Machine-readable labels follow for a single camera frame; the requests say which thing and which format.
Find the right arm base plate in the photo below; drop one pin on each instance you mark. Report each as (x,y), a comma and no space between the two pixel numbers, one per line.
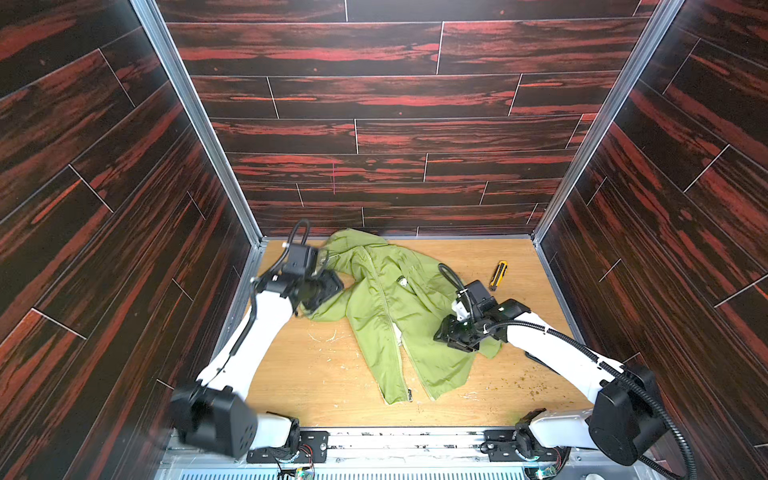
(514,445)

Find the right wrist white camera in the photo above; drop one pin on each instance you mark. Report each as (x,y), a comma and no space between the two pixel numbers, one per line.
(461,313)

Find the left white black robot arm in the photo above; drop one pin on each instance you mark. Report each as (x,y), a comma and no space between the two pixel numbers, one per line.
(212,414)

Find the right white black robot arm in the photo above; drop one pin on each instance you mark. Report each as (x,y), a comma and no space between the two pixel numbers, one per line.
(627,416)

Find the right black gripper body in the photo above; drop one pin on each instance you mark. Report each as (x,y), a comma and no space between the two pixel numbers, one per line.
(459,332)

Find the yellow black utility knife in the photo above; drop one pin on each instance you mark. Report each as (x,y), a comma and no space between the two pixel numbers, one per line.
(498,275)

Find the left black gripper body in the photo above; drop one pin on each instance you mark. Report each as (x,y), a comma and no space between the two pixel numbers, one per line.
(321,288)

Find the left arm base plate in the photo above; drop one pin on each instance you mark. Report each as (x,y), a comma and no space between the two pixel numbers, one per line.
(302,447)

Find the green Snoopy zip jacket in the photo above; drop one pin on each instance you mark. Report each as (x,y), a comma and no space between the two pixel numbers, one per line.
(395,305)

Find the aluminium front rail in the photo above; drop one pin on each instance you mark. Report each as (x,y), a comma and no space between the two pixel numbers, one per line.
(398,453)

